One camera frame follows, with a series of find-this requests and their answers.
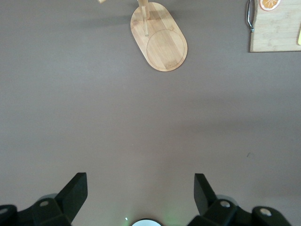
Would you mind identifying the bamboo cutting board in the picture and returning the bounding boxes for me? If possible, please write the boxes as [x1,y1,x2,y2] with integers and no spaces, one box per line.
[246,0,301,53]

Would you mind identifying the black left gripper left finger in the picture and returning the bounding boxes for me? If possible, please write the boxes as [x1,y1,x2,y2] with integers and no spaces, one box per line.
[0,172,88,226]

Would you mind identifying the orange slice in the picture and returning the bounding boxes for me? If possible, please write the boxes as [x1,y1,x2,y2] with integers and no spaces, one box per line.
[259,0,282,11]

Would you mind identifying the wooden mug rack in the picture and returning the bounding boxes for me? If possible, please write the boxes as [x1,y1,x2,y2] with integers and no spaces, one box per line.
[97,0,188,72]

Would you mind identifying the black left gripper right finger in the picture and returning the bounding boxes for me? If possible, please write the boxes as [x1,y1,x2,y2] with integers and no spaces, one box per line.
[188,173,292,226]

